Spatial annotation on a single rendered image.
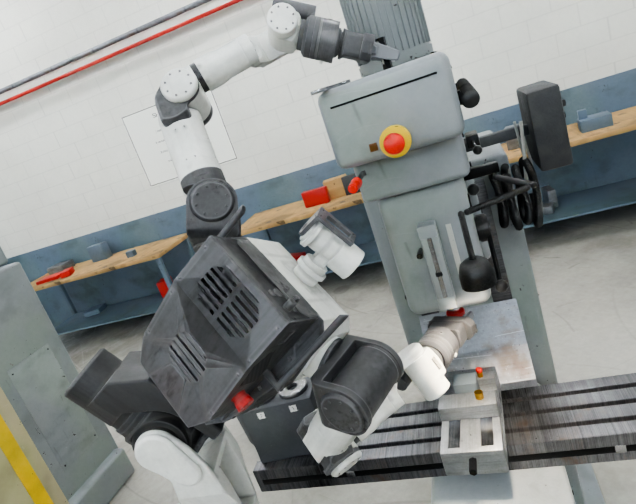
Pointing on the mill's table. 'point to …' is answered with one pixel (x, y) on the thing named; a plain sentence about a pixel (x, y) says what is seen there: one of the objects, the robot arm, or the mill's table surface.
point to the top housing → (392, 109)
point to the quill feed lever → (490, 248)
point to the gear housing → (414, 169)
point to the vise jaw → (468, 406)
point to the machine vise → (475, 434)
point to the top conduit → (468, 96)
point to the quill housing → (407, 202)
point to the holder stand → (281, 422)
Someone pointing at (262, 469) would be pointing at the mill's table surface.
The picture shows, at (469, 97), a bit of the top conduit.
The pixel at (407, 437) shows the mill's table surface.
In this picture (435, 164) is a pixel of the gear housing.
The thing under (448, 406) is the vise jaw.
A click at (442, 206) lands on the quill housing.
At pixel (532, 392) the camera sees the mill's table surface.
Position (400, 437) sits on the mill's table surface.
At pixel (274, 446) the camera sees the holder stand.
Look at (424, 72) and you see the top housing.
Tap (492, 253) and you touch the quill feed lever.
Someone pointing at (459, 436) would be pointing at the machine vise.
